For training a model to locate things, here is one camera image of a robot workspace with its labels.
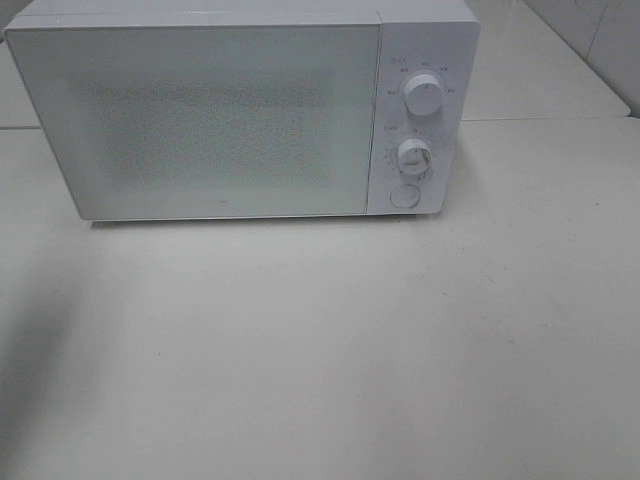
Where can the white microwave door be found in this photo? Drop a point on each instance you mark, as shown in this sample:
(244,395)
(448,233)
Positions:
(199,123)

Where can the white upper power knob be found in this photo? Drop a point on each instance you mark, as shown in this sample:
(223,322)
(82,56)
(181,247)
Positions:
(423,93)

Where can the white timer knob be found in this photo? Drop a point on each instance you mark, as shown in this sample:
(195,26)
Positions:
(413,156)

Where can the white microwave oven body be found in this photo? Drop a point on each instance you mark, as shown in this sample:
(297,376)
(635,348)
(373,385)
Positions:
(414,37)

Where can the round door release button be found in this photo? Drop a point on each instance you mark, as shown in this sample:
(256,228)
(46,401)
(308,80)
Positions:
(405,196)

